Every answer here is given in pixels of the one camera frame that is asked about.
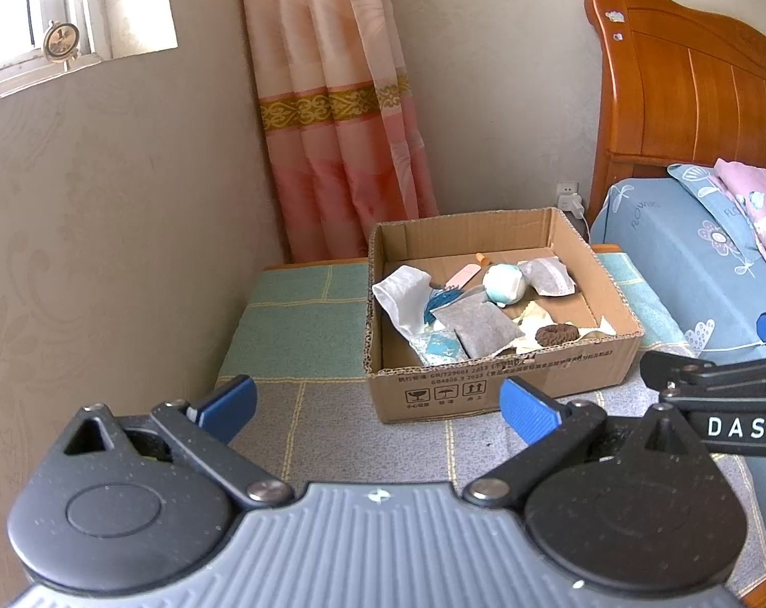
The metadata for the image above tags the grey and green plaid blanket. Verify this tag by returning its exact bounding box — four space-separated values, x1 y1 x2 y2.
213 252 766 596

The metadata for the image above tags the cardboard box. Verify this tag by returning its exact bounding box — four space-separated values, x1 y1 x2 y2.
363 208 645 424

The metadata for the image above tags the pink nail file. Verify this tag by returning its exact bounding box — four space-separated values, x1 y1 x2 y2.
446 264 483 292

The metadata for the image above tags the bed with blue floral sheet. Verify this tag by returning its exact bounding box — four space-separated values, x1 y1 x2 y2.
589 177 766 608

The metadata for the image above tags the pale yellow cloth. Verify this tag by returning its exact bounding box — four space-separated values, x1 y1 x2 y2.
509 300 615 352

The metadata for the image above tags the blue and white round toy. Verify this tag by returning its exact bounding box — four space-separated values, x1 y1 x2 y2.
482 264 526 306

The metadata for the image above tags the white charging cable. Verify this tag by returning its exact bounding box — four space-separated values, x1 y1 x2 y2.
576 203 766 354

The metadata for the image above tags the white wall socket with charger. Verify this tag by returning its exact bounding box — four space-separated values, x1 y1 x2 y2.
555 182 585 216

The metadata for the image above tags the wooden headboard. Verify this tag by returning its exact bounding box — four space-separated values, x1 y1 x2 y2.
584 0 766 229

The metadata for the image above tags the blue packet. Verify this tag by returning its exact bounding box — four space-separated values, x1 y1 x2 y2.
421 288 465 324

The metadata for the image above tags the grey sachet bag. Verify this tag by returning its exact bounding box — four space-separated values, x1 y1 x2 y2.
433 300 526 359
519 257 577 297

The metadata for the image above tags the blue floral pillow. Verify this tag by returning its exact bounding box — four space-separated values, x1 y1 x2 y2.
667 163 766 286

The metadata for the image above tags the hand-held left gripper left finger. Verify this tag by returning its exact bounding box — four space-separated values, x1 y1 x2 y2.
59 375 295 511

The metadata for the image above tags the pink patterned curtain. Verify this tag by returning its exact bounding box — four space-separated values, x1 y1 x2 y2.
237 0 441 263

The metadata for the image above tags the brown scrunchie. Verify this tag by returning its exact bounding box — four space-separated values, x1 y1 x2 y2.
535 324 579 348

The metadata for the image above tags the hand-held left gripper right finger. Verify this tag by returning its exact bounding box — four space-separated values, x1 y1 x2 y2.
462 376 716 511

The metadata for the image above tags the white cloth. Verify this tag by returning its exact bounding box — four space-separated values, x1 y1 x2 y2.
371 266 434 336

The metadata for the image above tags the round gold ornament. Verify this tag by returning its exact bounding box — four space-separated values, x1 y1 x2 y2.
42 20 81 70

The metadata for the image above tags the window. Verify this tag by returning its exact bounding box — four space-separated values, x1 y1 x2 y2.
0 0 179 99

